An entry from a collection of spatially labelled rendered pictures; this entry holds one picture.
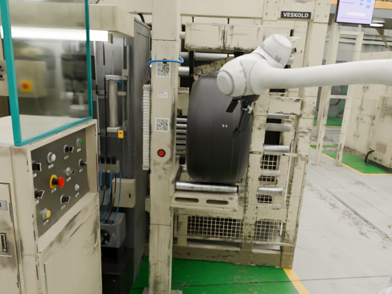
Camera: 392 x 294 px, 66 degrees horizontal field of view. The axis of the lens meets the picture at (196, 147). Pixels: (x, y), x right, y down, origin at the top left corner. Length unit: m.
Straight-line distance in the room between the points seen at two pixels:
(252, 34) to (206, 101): 0.59
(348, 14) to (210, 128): 4.37
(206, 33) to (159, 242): 1.27
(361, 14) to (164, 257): 4.77
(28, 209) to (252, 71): 0.81
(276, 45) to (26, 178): 0.87
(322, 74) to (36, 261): 1.05
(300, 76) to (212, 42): 1.06
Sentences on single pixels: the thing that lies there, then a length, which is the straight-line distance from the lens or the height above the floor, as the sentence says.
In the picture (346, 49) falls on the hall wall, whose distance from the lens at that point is 12.80.
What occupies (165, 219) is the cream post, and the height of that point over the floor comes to 0.66.
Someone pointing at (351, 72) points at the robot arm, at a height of 1.53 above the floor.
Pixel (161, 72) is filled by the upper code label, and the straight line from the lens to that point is 1.63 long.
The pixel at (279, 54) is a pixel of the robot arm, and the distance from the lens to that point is 1.02.
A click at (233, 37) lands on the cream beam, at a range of 1.88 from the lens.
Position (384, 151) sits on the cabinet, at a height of 0.31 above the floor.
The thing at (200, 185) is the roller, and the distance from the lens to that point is 1.65.
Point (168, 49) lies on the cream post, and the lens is 1.63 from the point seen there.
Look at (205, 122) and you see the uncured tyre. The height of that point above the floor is 1.28.
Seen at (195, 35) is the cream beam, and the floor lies 1.71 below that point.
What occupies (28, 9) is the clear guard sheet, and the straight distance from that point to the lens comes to 1.12.
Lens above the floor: 1.52
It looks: 14 degrees down
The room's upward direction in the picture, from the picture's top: 3 degrees clockwise
